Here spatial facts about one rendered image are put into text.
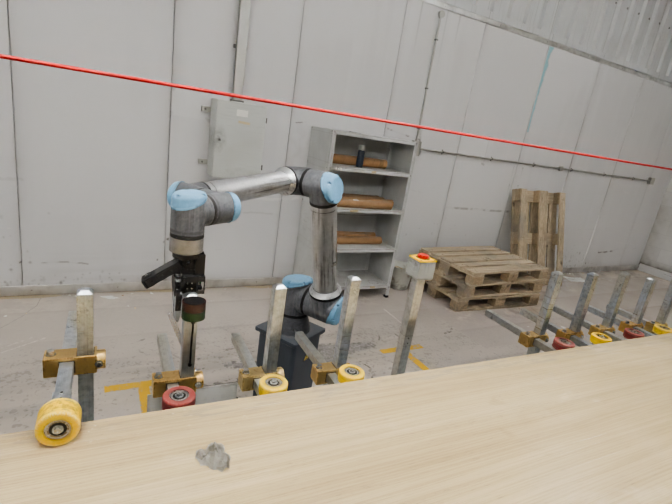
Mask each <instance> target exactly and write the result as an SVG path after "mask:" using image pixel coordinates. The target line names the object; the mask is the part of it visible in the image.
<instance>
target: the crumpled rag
mask: <svg viewBox="0 0 672 504"><path fill-rule="evenodd" d="M195 458H196V459H197V460H198V462H199V463H200V466H209V469H213V470H218V471H220V472H223V470H224V469H225V468H226V467H227V468H230V459H231V457H230V455H229V454H227V453H226V452H225V447H224V445H223V444H221V443H216V442H214V443H210V444H209V445H208V447H207V449H199V450H197V451H196V456H195Z"/></svg>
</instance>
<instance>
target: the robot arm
mask: <svg viewBox="0 0 672 504"><path fill-rule="evenodd" d="M274 194H280V195H283V196H288V195H301V196H305V197H309V204H310V213H311V238H312V264H313V279H312V278H311V277H310V276H307V275H302V274H293V275H288V276H285V277H284V278H283V280H282V284H283V285H284V286H285V287H286V288H287V292H286V300H285V308H284V316H283V323H282V331H281V334H282V335H285V336H292V337H295V332H298V331H303V332H304V334H305V335H306V334H307V333H309V331H310V322H309V318H308V316H309V317H312V318H314V319H317V320H319V321H322V322H324V323H326V324H330V325H337V324H338V323H339V320H340V314H341V308H342V302H343V295H342V289H341V286H340V285H339V284H338V283H337V204H338V202H339V201H340V200H341V198H342V194H343V182H342V180H341V178H340V177H339V176H338V175H336V174H333V173H331V172H325V171H320V170H316V169H311V168H307V167H297V166H284V167H280V168H278V169H277V170H276V171H275V172H270V173H263V174H256V175H249V176H242V177H235V178H228V179H221V180H214V181H207V182H194V183H185V182H184V181H177V182H174V183H173V184H172V185H171V186H170V187H169V189H168V192H167V201H168V204H169V206H170V207H171V214H170V235H169V251H171V252H172V257H173V258H174V259H173V260H171V261H169V262H167V263H165V264H164V265H162V266H160V267H158V268H156V269H155V270H153V271H151V272H148V273H146V274H145V275H143V276H142V278H141V283H142V284H143V285H144V287H145V288H146V289H148V288H150V287H152V286H154V285H155V284H157V283H158V282H160V281H162V280H164V279H165V278H167V277H169V276H171V275H172V301H173V317H174V319H175V321H176V322H179V319H180V316H181V314H182V300H183V298H184V293H187V292H196V293H197V294H204V292H205V278H206V277H205V275H204V274H205V259H206V255H205V254H204V251H203V243H204V230H205V226H210V225H216V224H222V223H230V222H233V221H235V220H237V219H238V217H239V216H240V213H241V203H240V202H241V201H246V200H250V199H255V198H260V197H265V196H269V195H274ZM201 282H204V285H203V290H202V286H201Z"/></svg>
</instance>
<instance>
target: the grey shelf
mask: <svg viewBox="0 0 672 504"><path fill-rule="evenodd" d="M387 144H388V146H387ZM359 145H363V146H366V147H365V155H364V157H367V158H375V159H384V160H387V163H388V164H387V167H386V168H385V169H382V168H373V167H364V166H363V167H362V168H360V167H356V166H355V165H346V164H336V163H333V156H334V154H342V155H350V156H357V154H358V149H359ZM417 148H418V142H413V141H407V140H402V139H396V138H390V137H384V136H377V135H370V134H363V133H361V134H359V133H354V132H349V131H343V130H336V129H330V128H323V127H316V126H312V127H311V134H310V142H309V150H308V157H307V165H306V167H307V168H311V169H316V170H320V171H325V172H331V173H333V174H336V175H338V176H339V177H340V178H341V180H342V182H343V193H347V194H360V195H373V196H378V194H379V197H384V199H389V200H393V202H394V205H393V207H392V209H391V210H383V209H367V208H350V207H337V231H352V232H375V234H376V233H377V234H376V236H380V237H382V243H381V244H337V283H338V284H339V285H340V286H341V289H342V290H345V284H346V278H347V276H350V275H356V276H358V277H359V278H360V280H361V284H360V289H375V288H387V289H386V294H383V296H384V297H385V298H387V297H388V296H389V295H388V294H389V289H390V284H391V279H392V274H393V269H394V264H395V259H396V254H397V249H398V244H399V239H400V234H401V229H402V224H403V219H404V214H405V208H406V203H407V198H408V193H409V188H410V183H411V178H412V173H413V168H414V163H415V158H416V153H417ZM386 150H387V151H386ZM391 151H392V152H391ZM385 155H386V157H385ZM389 162H390V163H389ZM381 178H382V179H381ZM380 183H381V185H380ZM379 189H380V190H379ZM384 189H385V190H384ZM374 216H375V218H374ZM378 216H379V217H378ZM373 222H374V224H373ZM378 222H379V223H378ZM376 227H377V228H376ZM372 228H373V229H372ZM367 255H368V257H367ZM371 260H372V261H371ZM366 261H367V262H366ZM365 267H366V268H365ZM293 274H302V275H307V276H310V277H311V278H312V279H313V264H312V238H311V213H310V204H309V197H305V196H302V203H301V211H300V219H299V226H298V234H297V242H296V249H295V257H294V265H293V272H292V275H293Z"/></svg>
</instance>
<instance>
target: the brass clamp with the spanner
mask: <svg viewBox="0 0 672 504"><path fill-rule="evenodd" d="M161 373H162V378H161V379H155V378H154V376H155V374H156V373H152V385H151V388H152V396H153V398H157V397H162V396H163V394H164V392H165V391H166V390H167V384H173V383H178V384H179V386H185V387H189V388H191V389H193V390H194V391H195V392H196V389H199V388H202V387H203V384H204V377H203V372H202V371H195V369H194V376H191V377H183V378H181V376H180V372H179V370H174V371H165V372H161Z"/></svg>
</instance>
